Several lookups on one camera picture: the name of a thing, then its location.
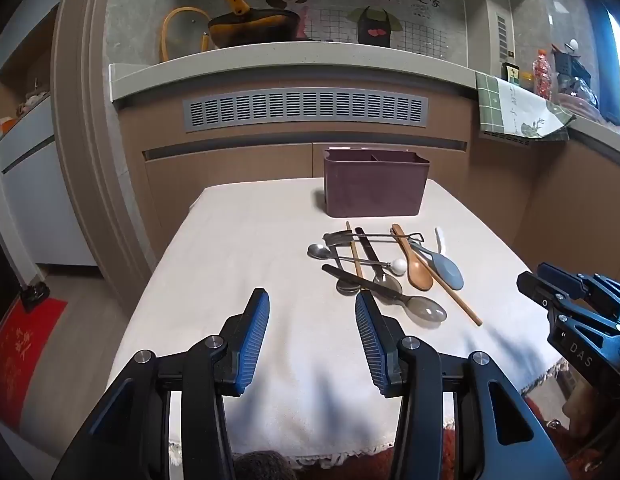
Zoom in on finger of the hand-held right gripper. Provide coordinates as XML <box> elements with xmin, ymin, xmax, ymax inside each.
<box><xmin>537</xmin><ymin>261</ymin><xmax>620</xmax><ymax>312</ymax></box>
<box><xmin>516</xmin><ymin>270</ymin><xmax>620</xmax><ymax>334</ymax></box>

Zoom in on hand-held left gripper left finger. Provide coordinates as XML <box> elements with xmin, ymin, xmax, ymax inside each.
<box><xmin>52</xmin><ymin>287</ymin><xmax>271</xmax><ymax>480</ymax></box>

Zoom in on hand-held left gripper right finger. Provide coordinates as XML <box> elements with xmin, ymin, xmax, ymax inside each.
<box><xmin>355</xmin><ymin>292</ymin><xmax>571</xmax><ymax>480</ymax></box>

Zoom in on brown wooden spoon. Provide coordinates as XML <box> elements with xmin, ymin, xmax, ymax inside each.
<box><xmin>391</xmin><ymin>223</ymin><xmax>435</xmax><ymax>292</ymax></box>

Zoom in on wooden chopstick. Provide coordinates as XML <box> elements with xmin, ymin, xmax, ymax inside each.
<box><xmin>346</xmin><ymin>221</ymin><xmax>365</xmax><ymax>281</ymax></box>
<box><xmin>415</xmin><ymin>255</ymin><xmax>483</xmax><ymax>327</ymax></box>

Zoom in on maroon plastic utensil holder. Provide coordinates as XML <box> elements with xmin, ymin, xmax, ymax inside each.
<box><xmin>323</xmin><ymin>147</ymin><xmax>431</xmax><ymax>218</ymax></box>

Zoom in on white tablecloth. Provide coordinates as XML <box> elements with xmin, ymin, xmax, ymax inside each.
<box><xmin>107</xmin><ymin>177</ymin><xmax>566</xmax><ymax>466</ymax></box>

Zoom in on blue plastic rice spoon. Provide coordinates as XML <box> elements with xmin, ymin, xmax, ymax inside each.
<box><xmin>409</xmin><ymin>239</ymin><xmax>465</xmax><ymax>292</ymax></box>

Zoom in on metal spoon with white ball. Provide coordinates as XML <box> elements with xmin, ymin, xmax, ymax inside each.
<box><xmin>307</xmin><ymin>243</ymin><xmax>408</xmax><ymax>277</ymax></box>

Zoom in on green checked cloth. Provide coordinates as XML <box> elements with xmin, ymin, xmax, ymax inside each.
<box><xmin>475</xmin><ymin>71</ymin><xmax>577</xmax><ymax>142</ymax></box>

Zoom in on dark clutter pile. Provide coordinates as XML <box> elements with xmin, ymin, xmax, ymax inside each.
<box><xmin>551</xmin><ymin>40</ymin><xmax>603</xmax><ymax>111</ymax></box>

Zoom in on red filled bottle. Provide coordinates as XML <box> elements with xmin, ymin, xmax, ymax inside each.
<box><xmin>532</xmin><ymin>49</ymin><xmax>557</xmax><ymax>100</ymax></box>

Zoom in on red floor mat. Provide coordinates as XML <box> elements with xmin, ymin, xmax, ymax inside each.
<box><xmin>0</xmin><ymin>297</ymin><xmax>69</xmax><ymax>427</ymax></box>

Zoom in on window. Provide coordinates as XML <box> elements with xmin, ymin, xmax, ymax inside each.
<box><xmin>602</xmin><ymin>5</ymin><xmax>620</xmax><ymax>111</ymax></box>

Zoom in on long grey vent grille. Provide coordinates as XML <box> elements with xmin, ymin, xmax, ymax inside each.
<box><xmin>183</xmin><ymin>86</ymin><xmax>431</xmax><ymax>134</ymax></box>

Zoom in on white cabinet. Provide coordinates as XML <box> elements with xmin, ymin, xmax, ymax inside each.
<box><xmin>0</xmin><ymin>0</ymin><xmax>101</xmax><ymax>268</ymax></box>

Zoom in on grey kitchen countertop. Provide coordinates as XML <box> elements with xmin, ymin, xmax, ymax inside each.
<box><xmin>109</xmin><ymin>41</ymin><xmax>620</xmax><ymax>151</ymax></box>

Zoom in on yellow-rimmed glass lid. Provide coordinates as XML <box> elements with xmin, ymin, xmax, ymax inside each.
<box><xmin>162</xmin><ymin>6</ymin><xmax>212</xmax><ymax>63</ymax></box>

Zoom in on small shelf ornaments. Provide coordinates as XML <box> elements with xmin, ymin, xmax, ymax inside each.
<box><xmin>15</xmin><ymin>77</ymin><xmax>53</xmax><ymax>116</ymax></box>

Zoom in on metal spoon with looped handle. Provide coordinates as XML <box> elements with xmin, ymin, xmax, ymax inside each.
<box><xmin>323</xmin><ymin>230</ymin><xmax>424</xmax><ymax>249</ymax></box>

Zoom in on yellow-handled black pan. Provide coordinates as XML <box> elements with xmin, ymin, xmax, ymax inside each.
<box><xmin>207</xmin><ymin>0</ymin><xmax>305</xmax><ymax>51</ymax></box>

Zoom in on cartoon wall poster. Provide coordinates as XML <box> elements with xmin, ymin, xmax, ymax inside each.
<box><xmin>262</xmin><ymin>0</ymin><xmax>443</xmax><ymax>48</ymax></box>

